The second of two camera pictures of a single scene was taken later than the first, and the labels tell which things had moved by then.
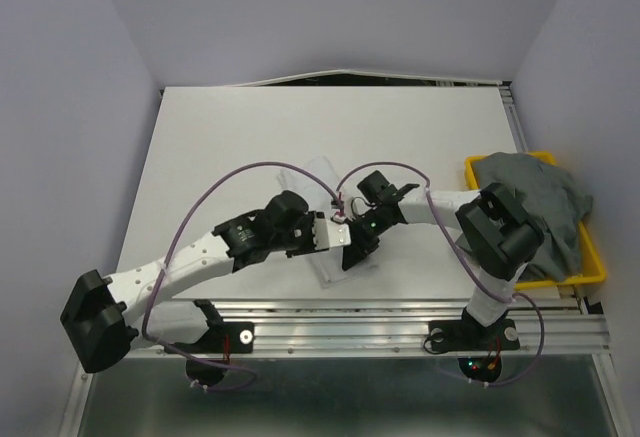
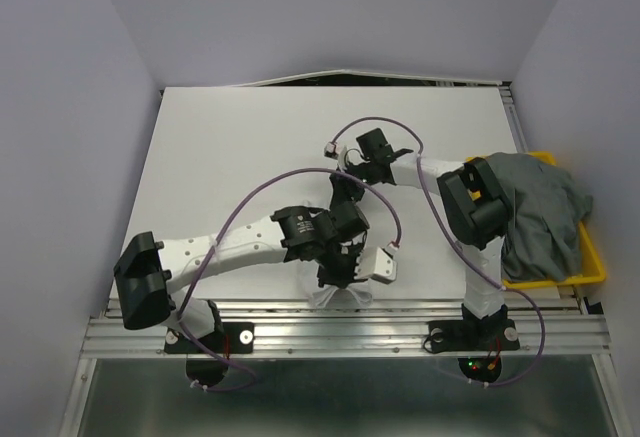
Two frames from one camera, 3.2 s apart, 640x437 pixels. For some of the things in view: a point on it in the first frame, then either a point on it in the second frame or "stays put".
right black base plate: [478, 347] stays put
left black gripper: [307, 219] → [343, 279]
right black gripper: [360, 246] → [343, 190]
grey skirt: [549, 199] stays put
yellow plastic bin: [592, 265] stays put
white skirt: [316, 181] → [327, 297]
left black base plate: [208, 356] stays put
